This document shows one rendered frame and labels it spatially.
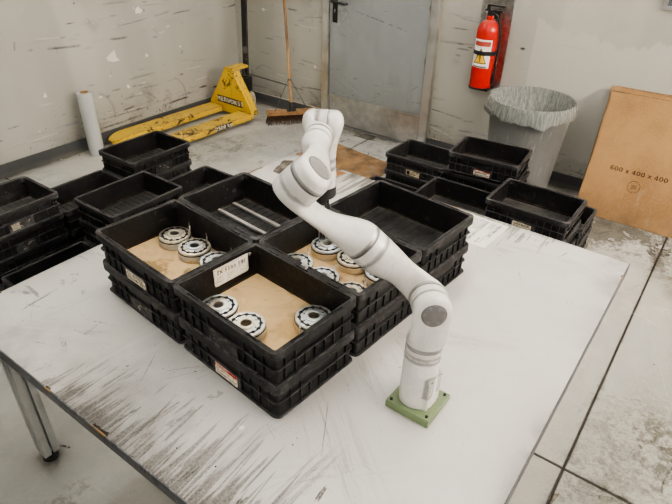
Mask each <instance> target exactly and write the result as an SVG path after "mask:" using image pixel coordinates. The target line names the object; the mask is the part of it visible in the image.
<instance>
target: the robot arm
mask: <svg viewBox="0 0 672 504"><path fill-rule="evenodd" d="M302 125H303V131H304V136H303V138H302V142H301V150H302V153H303V155H302V156H300V157H299V158H297V159H296V160H294V161H293V162H292V163H291V164H290V165H289V166H288V167H286V168H285V169H284V170H283V171H282V172H281V173H280V174H279V175H278V176H277V177H276V178H275V179H274V181H273V183H272V187H273V191H274V193H275V194H276V196H277V197H278V199H279V200H280V201H281V202H282V203H283V204H284V205H285V206H286V207H287V208H289V209H290V210H291V211H292V212H294V213H295V214H296V215H298V216H299V217H300V218H302V219H303V220H305V221H306V222H307V223H309V224H310V225H312V226H313V227H314V228H316V229H317V230H318V238H319V240H325V239H326V237H327V238H328V239H330V240H331V241H332V242H333V243H334V244H335V245H336V246H338V247H339V248H340V249H341V250H342V251H343V252H344V253H345V254H346V255H347V256H348V257H349V258H351V259H352V260H353V261H354V262H355V263H356V264H357V265H358V266H360V267H361V268H362V269H363V270H365V271H366V272H368V273H370V274H372V275H374V276H376V277H379V278H382V279H385V280H387V281H389V282H390V283H392V284H393V285H394V286H395V287H396V288H397V289H398V290H399V291H400V292H401V293H402V294H403V295H404V296H405V297H406V298H407V300H408V301H409V303H410V306H411V310H412V323H411V328H410V329H409V330H408V332H407V336H406V343H405V350H404V358H403V365H402V373H401V380H400V387H399V399H400V401H401V402H402V403H403V404H404V405H406V406H407V407H409V408H412V409H418V410H423V411H427V410H428V409H429V408H430V407H431V406H432V405H433V404H434V402H435V401H436V400H437V399H438V394H439V388H440V382H441V377H442V370H440V364H441V359H442V353H443V348H444V344H445V343H446V341H447V339H448V335H449V331H450V326H451V321H452V315H453V307H452V304H451V301H450V299H449V296H448V294H447V291H446V289H445V287H444V286H443V285H442V284H441V283H440V282H439V281H437V280H436V279H435V278H433V277H432V276H431V275H429V274H428V273H426V272H425V271H424V270H422V269H421V268H420V267H418V266H417V265H416V264H414V263H413V262H412V261H411V260H410V259H409V258H408V257H407V255H406V254H405V253H404V252H403V251H402V250H401V249H400V248H399V247H398V246H397V245H396V244H395V243H394V242H393V241H392V240H391V239H390V238H389V237H388V236H387V235H386V234H385V233H383V232H382V231H381V230H380V229H379V228H378V227H377V226H376V225H375V224H373V223H372V222H370V221H367V220H364V219H361V218H357V217H352V216H347V215H342V214H338V213H335V212H332V211H330V210H329V209H330V203H329V200H330V199H332V198H334V197H335V196H336V151H337V145H338V142H339V138H340V135H341V133H342V130H343V126H344V118H343V115H342V114H341V112H340V111H338V110H330V109H329V110H328V109H309V110H307V111H306V112H305V113H304V115H303V119H302Z"/></svg>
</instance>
